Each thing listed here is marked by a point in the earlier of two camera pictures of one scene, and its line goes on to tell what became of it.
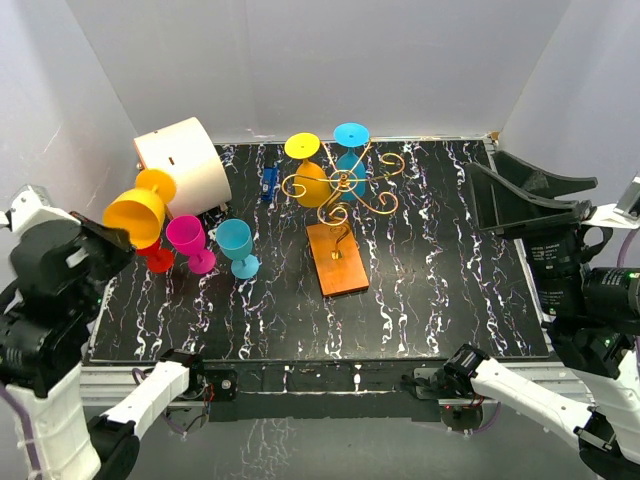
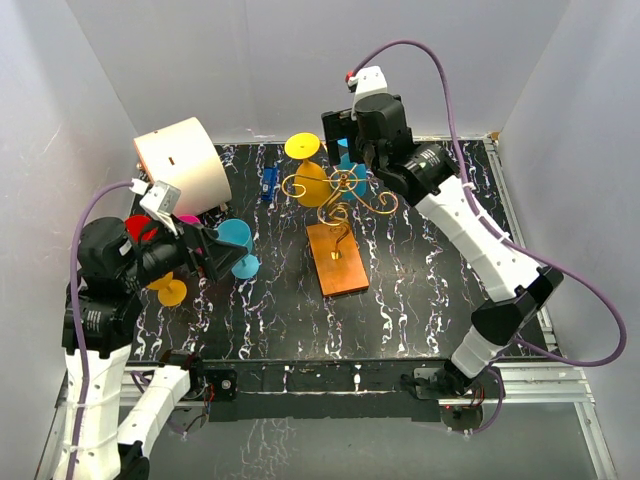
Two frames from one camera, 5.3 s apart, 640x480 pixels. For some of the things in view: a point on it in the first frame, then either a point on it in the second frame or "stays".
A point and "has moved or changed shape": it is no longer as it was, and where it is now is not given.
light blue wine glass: [235, 240] stays
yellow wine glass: [311, 184] stays
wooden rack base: [338, 261] stays
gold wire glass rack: [333, 209] stays
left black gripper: [116, 238] -> [215, 256]
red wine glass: [159, 260] has moved or changed shape
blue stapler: [269, 179] stays
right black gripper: [510, 211] -> [337, 126]
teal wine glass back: [350, 170] stays
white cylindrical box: [184, 151] stays
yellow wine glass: [141, 211] -> [170, 291]
